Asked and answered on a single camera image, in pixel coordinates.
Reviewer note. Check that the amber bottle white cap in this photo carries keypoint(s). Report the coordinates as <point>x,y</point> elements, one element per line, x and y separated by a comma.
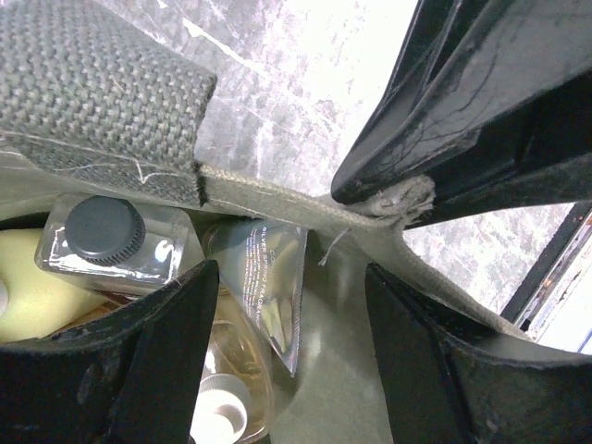
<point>235,399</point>

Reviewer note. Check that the grey squeeze tube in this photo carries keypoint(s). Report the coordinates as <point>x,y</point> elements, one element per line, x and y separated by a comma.
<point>273,287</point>

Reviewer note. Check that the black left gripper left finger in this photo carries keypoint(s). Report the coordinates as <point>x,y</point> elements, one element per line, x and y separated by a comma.
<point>131,376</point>

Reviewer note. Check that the yellow-green lotion bottle white cap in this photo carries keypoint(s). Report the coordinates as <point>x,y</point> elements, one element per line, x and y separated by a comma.
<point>35,303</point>

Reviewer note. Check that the green canvas bag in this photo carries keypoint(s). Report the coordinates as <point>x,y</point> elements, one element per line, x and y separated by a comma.
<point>91,103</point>

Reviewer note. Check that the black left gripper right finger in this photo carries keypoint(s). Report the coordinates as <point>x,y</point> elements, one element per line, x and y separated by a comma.
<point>450,379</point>

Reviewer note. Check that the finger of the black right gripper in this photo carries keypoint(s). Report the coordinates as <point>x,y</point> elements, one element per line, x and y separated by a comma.
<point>524,158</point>
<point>463,65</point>

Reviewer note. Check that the clear square bottle yellow contents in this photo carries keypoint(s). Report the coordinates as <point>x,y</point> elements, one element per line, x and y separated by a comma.
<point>116,247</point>

